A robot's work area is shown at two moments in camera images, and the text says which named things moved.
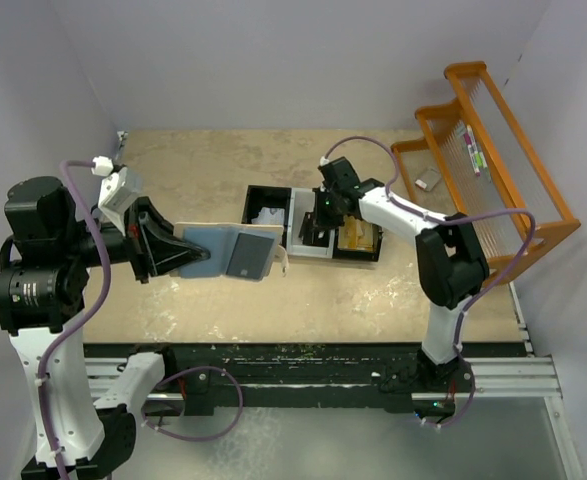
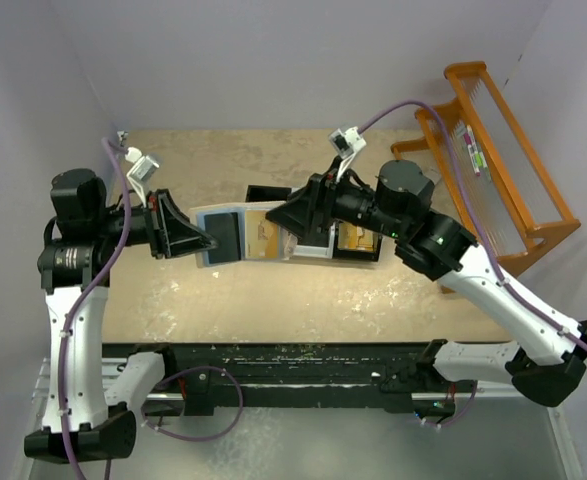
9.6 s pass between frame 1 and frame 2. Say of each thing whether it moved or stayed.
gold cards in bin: stayed
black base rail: stayed
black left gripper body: moved
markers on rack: stayed
